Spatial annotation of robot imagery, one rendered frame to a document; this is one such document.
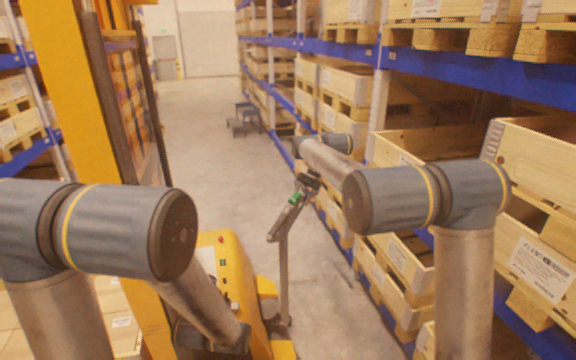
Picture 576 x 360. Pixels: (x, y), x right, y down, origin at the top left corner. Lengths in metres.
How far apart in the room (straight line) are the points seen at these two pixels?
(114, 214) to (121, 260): 0.07
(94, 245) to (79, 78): 0.67
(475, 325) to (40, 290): 0.90
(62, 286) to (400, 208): 0.65
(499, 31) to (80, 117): 1.51
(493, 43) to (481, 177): 0.76
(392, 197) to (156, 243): 0.44
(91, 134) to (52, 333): 0.62
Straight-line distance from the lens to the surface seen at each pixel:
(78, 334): 0.71
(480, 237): 0.77
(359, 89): 2.24
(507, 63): 1.41
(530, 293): 1.42
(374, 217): 0.60
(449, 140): 2.55
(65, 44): 1.06
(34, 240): 0.55
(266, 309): 2.17
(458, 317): 0.83
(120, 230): 0.45
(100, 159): 1.12
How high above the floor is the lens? 2.15
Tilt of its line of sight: 28 degrees down
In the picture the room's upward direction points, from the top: straight up
